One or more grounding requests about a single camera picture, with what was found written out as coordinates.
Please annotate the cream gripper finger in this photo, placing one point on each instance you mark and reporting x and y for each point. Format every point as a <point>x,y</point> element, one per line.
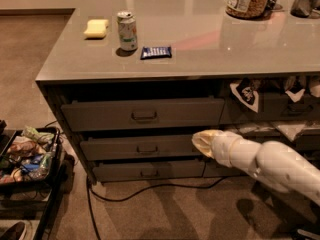
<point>205,148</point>
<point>205,136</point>

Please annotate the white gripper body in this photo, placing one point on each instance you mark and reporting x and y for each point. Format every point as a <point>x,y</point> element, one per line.
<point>221,146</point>

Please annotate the grey top drawer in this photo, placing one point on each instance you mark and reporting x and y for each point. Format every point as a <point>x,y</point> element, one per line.
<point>142,114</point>

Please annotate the grey drawer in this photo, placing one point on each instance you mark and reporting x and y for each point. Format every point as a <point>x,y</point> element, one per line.
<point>149,170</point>
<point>142,114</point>
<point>138,147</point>

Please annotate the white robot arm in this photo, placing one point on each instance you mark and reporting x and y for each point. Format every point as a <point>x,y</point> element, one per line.
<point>272,163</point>

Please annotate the grey middle drawer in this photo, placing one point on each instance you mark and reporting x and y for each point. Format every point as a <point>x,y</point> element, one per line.
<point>138,147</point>

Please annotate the white cloth in drawer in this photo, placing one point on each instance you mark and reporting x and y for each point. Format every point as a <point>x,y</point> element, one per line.
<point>290,129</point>

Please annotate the grey bottom drawer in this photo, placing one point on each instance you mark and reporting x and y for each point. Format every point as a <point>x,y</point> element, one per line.
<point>149,170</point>

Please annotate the black white pennant flag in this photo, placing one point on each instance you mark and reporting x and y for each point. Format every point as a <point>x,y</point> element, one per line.
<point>246,91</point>

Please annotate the blue snack bar wrapper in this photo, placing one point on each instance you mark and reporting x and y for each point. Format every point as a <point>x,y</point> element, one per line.
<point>155,53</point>

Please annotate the green white soda can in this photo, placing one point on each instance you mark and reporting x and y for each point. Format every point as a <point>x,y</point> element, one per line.
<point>127,31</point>

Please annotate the large jar of nuts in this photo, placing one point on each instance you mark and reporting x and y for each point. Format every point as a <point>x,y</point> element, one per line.
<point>246,9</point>

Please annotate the yellow sponge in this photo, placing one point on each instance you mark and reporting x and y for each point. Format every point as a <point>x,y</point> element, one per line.
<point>96,28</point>

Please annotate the dark glass pitcher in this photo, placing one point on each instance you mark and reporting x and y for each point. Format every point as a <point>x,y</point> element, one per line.
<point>306,9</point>

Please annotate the black tray of snacks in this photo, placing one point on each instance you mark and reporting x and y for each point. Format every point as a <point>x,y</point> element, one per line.
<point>30,156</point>

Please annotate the dark shoe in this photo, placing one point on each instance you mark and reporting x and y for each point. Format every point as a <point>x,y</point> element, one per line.
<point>15,232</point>

